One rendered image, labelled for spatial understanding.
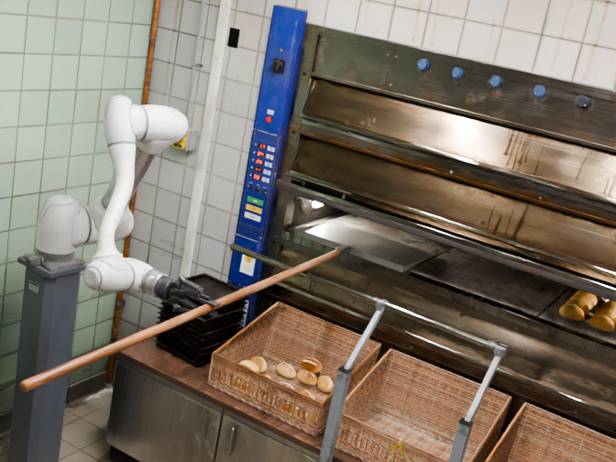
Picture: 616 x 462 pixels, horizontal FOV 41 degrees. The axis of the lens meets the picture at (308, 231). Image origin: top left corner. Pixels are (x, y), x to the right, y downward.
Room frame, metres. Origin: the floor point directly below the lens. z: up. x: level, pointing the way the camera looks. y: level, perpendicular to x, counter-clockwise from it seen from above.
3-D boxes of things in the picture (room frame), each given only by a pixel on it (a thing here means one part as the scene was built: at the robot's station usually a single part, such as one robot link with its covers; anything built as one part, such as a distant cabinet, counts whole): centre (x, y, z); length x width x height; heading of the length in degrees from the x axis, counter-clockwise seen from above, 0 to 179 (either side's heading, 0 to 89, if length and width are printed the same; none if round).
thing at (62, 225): (3.20, 0.99, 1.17); 0.18 x 0.16 x 0.22; 132
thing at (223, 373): (3.27, -0.05, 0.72); 0.56 x 0.49 x 0.28; 62
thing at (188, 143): (3.90, 0.66, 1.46); 0.10 x 0.07 x 0.10; 62
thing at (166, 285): (2.68, 0.42, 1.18); 0.09 x 0.07 x 0.08; 62
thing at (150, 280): (2.72, 0.48, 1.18); 0.09 x 0.06 x 0.09; 152
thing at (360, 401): (2.98, -0.58, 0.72); 0.56 x 0.49 x 0.28; 63
